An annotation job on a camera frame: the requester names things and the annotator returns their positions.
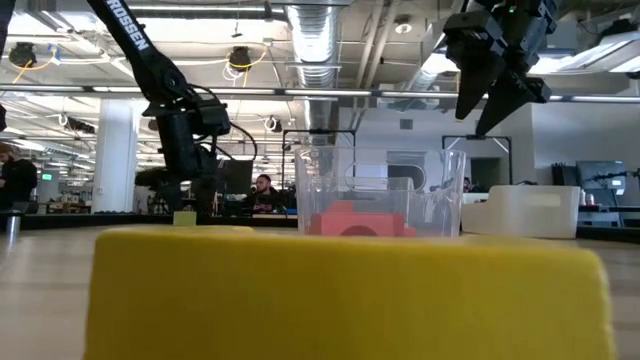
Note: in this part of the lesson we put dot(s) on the black monitor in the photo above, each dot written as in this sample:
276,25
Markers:
241,177

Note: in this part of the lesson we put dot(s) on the grey monitor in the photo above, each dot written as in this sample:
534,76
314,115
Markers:
595,172

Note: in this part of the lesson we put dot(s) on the white plastic bin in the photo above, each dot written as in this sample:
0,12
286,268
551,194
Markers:
520,212

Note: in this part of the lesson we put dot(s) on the green cube block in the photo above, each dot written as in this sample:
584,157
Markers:
184,218

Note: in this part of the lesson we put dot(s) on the person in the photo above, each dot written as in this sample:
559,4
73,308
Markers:
17,180
468,185
262,195

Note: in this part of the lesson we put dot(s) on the black aluminium table frame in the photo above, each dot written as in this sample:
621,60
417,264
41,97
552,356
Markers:
75,220

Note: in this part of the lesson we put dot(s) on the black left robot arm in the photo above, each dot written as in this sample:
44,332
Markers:
135,45

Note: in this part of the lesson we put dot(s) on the green exit sign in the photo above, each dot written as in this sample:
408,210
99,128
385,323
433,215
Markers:
46,176

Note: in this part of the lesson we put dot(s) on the silver ventilation duct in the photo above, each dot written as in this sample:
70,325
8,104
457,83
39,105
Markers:
435,50
314,50

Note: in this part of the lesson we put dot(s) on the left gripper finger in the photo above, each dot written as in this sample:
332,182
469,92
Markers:
170,192
206,195

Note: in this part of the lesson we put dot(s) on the clear plastic bin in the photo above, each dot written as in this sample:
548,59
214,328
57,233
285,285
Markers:
435,200

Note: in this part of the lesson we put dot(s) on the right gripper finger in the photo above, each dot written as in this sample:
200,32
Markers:
520,90
480,75

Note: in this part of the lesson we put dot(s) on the yellow arch block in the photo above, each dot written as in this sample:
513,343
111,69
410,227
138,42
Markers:
325,300

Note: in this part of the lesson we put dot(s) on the long ceiling light bar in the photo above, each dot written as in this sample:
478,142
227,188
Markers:
325,92

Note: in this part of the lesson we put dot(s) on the white pillar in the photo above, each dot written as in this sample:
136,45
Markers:
115,160

